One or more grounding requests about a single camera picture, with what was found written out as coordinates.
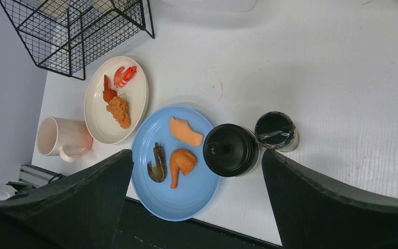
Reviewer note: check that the red toy shrimp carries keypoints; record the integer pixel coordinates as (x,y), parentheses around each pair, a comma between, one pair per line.
(123,75)

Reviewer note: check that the black lid jar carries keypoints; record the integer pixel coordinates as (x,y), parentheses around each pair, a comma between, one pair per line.
(230,150)

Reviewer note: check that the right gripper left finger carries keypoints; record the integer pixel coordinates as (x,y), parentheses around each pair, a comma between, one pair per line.
(81,210)

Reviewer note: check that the blue plate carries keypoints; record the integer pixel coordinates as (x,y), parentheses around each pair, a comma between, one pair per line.
(195,190)

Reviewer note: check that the orange toy salmon slice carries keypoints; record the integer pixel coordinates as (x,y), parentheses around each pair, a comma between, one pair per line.
(181,130)

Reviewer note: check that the red toy crab claw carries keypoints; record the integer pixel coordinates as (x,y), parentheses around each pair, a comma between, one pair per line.
(108,93)

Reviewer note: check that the cream plate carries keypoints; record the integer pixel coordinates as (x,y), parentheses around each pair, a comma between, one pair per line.
(100,123)

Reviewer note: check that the black wire rack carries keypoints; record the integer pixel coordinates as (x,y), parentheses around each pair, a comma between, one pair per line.
(65,36)

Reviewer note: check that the pink mug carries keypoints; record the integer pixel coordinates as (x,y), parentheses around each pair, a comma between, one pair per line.
(67,138)

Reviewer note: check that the orange toy chicken leg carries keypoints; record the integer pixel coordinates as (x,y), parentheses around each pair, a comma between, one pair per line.
(181,160)

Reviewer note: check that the black base frame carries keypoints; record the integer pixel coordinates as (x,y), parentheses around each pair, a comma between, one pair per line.
(139,229)

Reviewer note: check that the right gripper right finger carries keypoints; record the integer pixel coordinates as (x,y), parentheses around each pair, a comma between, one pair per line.
(312,210)

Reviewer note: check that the small dark spice jar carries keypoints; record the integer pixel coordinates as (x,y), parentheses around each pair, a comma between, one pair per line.
(276,130)

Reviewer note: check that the orange fried piece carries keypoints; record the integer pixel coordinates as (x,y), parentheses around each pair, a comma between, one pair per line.
(119,109)

